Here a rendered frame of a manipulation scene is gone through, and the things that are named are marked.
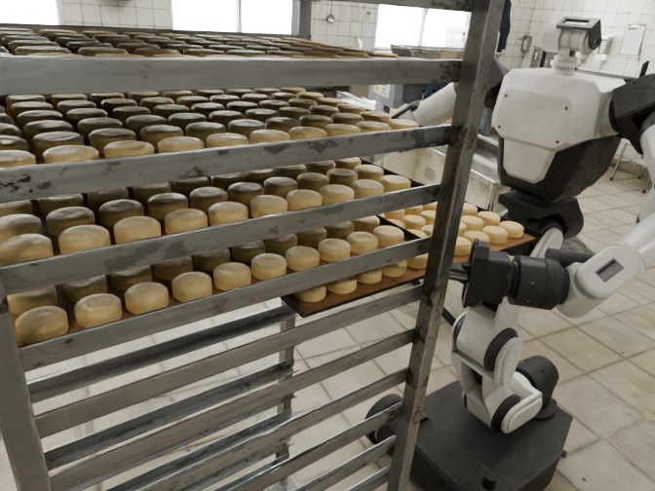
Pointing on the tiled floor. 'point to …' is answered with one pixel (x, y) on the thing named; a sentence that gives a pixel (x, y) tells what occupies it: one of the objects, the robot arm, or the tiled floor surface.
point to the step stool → (634, 163)
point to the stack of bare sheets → (575, 245)
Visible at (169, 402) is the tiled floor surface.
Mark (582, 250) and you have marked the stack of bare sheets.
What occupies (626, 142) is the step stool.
